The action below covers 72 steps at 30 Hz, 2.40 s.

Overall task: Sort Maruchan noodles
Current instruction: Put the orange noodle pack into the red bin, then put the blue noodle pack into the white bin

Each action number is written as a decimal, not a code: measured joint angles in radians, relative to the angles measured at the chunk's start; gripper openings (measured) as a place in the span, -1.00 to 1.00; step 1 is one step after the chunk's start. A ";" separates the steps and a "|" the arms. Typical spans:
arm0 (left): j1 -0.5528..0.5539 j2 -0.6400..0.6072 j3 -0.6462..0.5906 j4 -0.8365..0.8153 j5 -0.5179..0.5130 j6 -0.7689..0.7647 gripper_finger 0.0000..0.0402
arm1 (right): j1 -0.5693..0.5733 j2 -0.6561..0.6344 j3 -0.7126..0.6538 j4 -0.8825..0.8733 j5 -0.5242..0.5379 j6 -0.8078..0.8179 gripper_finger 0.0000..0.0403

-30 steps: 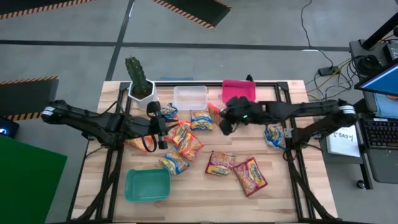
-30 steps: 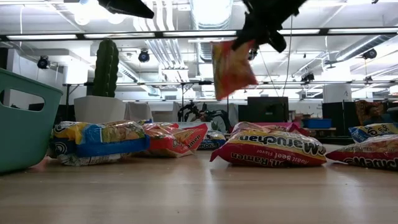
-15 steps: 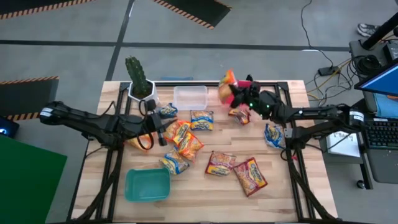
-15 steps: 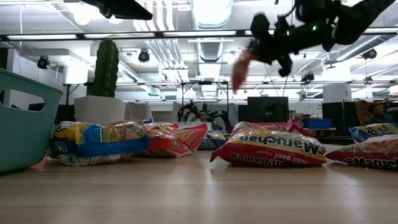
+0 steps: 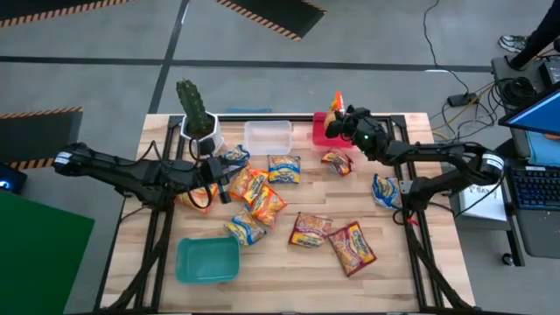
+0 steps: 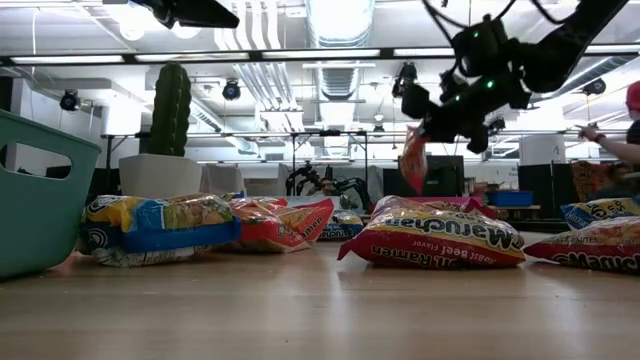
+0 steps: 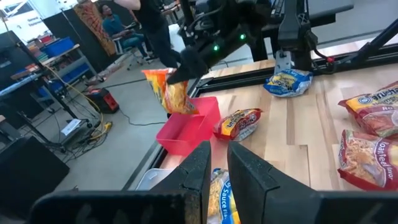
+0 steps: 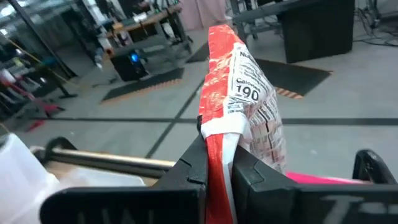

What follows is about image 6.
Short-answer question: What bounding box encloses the white column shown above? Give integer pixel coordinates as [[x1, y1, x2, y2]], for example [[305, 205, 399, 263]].
[[519, 134, 567, 166]]

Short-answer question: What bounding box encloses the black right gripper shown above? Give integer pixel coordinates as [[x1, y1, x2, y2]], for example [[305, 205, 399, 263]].
[[401, 82, 506, 155]]

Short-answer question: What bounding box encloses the orange patterned cloth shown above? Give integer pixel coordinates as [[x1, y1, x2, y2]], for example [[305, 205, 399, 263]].
[[571, 160, 621, 201]]

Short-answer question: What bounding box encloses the black cabinet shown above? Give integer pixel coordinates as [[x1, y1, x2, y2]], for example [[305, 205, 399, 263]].
[[517, 162, 581, 221]]

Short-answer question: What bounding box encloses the green cactus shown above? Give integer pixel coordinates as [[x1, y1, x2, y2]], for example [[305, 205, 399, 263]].
[[148, 61, 193, 158]]

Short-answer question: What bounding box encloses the silver ventilation duct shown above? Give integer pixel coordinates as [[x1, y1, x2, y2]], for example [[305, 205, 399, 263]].
[[304, 0, 376, 101]]

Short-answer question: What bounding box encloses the person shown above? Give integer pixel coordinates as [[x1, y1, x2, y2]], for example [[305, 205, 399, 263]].
[[624, 79, 640, 161]]

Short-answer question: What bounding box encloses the person's forearm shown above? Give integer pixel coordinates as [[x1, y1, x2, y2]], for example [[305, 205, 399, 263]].
[[597, 134, 640, 169]]

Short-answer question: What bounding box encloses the blue storage bin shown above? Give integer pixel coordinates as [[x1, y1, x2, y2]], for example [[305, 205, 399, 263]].
[[487, 189, 535, 208]]

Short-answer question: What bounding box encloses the red Maruchan ramen pack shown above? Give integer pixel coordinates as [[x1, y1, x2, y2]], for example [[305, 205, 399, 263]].
[[523, 215, 640, 275], [214, 197, 311, 254], [337, 194, 527, 271]]

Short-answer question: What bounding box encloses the white draped cloth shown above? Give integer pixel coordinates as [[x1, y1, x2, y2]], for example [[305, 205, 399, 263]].
[[199, 163, 246, 197]]

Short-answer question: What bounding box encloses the person's hand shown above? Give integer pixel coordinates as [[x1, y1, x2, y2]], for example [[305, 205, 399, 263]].
[[578, 122, 604, 144]]

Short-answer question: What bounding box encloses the orange Maruchan ramen pack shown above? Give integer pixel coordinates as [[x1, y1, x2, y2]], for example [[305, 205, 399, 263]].
[[439, 198, 500, 221], [398, 124, 430, 196], [273, 197, 335, 245]]

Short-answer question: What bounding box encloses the white LED light strip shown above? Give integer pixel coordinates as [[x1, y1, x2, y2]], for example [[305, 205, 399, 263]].
[[9, 54, 125, 65], [134, 52, 250, 63], [582, 43, 640, 55], [262, 48, 381, 59], [393, 46, 456, 57]]

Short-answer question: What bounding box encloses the dark low cabinet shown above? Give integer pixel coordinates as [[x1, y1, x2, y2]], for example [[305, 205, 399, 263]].
[[87, 167, 121, 201]]

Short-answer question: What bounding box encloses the black overhead beam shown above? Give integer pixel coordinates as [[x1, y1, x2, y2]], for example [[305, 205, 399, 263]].
[[0, 44, 640, 68]]

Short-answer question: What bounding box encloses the teal plastic bin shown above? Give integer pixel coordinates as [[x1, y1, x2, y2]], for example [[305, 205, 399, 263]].
[[0, 108, 103, 279]]

